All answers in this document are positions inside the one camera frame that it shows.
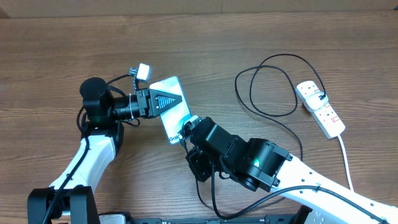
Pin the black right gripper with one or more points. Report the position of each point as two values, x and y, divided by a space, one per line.
203 172

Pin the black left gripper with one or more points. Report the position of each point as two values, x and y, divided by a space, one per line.
149 108

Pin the white charger plug adapter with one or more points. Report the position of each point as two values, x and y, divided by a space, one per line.
316 101

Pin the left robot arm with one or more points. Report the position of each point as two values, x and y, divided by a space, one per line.
101 121

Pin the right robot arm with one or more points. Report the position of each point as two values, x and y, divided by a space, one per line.
261 164

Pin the white power strip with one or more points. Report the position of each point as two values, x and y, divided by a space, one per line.
326 117

